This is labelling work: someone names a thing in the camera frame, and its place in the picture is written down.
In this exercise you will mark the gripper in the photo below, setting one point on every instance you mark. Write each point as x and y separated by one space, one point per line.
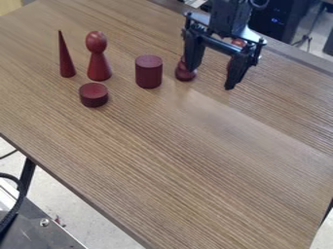
229 19

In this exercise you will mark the red cone block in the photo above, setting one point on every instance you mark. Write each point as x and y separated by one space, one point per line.
66 57

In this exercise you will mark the red round-topped block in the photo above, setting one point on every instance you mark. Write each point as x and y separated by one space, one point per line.
184 74

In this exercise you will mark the tall red cylinder block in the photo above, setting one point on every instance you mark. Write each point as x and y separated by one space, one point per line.
148 71

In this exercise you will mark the black computer tower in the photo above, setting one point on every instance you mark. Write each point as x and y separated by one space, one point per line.
277 17

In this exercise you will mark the red pawn-shaped block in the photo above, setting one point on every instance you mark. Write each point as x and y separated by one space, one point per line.
98 58

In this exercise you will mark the short red cylinder block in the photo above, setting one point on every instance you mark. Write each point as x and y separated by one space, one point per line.
93 94

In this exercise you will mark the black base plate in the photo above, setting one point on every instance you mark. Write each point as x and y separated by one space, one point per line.
30 230

